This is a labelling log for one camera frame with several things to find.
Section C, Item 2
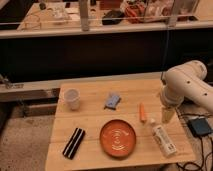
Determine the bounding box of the translucent plastic cup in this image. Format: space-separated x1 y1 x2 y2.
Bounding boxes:
63 89 80 110

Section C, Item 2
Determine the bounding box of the black power adapter box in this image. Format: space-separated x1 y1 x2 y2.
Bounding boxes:
187 118 212 137

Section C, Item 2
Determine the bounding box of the metal frame post right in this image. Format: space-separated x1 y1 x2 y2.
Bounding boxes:
167 0 182 27

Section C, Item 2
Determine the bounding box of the black bag on bench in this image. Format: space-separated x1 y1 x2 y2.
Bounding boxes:
102 10 124 25

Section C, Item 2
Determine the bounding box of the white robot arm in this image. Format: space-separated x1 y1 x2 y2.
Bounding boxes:
160 60 213 123

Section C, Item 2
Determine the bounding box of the black cable on floor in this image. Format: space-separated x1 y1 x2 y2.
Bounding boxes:
175 109 213 171

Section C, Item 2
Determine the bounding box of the orange tool on bench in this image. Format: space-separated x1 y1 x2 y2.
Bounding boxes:
125 4 145 23

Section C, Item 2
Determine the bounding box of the orange carrot toy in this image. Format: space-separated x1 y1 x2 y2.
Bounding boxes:
139 103 147 122

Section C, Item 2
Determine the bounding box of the orange round plate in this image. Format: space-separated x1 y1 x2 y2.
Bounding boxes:
99 119 136 158

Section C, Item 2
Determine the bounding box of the metal frame post left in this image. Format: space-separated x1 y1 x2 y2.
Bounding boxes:
79 0 89 31

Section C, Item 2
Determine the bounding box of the metal frame post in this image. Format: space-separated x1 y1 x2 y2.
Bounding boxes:
79 0 89 31
167 0 182 27

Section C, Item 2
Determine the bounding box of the black white striped block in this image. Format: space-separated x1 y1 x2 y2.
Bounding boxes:
62 128 85 159

